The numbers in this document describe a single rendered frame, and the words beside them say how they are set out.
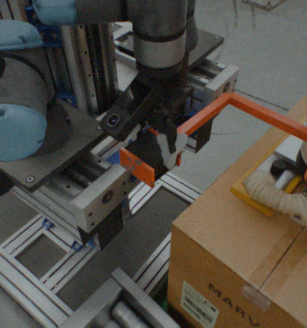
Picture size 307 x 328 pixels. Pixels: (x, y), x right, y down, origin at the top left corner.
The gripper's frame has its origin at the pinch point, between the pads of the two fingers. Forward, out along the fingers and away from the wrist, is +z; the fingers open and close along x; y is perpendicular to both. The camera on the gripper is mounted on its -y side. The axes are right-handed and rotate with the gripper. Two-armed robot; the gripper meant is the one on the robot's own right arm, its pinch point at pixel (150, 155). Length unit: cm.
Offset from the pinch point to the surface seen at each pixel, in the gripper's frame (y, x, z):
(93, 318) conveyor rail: -20, 3, 49
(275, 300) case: -1.2, -30.4, 13.2
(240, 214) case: 9.5, -16.7, 13.1
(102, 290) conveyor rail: -13, 6, 48
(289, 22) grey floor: 278, 96, 108
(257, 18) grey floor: 268, 122, 108
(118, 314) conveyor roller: -14, 0, 53
